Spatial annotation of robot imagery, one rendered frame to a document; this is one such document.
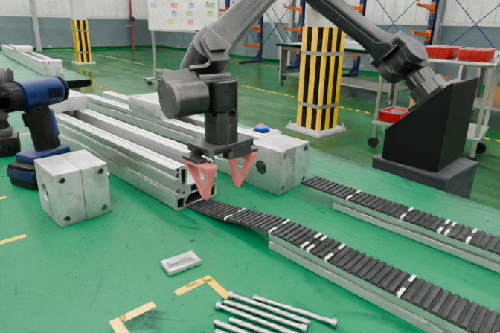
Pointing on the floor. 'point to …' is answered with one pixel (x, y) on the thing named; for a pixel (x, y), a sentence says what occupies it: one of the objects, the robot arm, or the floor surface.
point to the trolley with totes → (469, 58)
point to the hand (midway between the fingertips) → (222, 188)
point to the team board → (181, 1)
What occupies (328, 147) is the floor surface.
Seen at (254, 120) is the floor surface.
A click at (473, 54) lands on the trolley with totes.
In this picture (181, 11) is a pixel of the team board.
